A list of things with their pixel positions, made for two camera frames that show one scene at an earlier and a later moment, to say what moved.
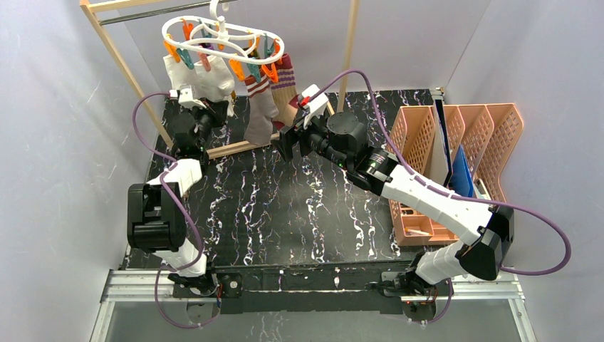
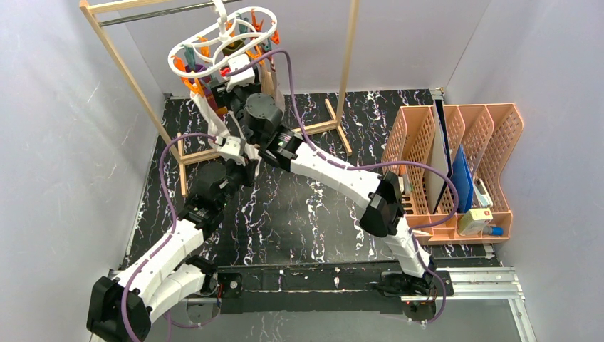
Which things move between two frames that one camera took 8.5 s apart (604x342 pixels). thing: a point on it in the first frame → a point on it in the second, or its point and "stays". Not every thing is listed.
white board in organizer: x=439 y=164 stays
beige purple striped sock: x=288 y=100 → x=270 y=83
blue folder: x=461 y=184 stays
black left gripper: x=213 y=110 → x=248 y=167
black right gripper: x=293 y=140 → x=223 y=89
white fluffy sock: x=216 y=84 → x=219 y=128
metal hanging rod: x=158 y=13 stays
